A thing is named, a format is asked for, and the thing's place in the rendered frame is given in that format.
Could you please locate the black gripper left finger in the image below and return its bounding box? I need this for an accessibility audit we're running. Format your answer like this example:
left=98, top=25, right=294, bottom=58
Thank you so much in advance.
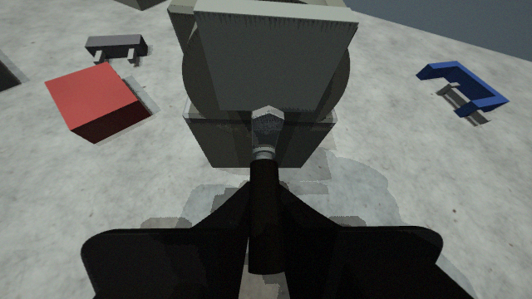
left=81, top=181, right=250, bottom=299

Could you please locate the red block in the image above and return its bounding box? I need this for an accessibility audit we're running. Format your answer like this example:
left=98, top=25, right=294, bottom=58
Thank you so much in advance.
left=44, top=61, right=151, bottom=144

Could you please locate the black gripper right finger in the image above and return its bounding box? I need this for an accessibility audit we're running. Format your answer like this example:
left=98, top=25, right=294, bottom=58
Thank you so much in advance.
left=279, top=184, right=444, bottom=299

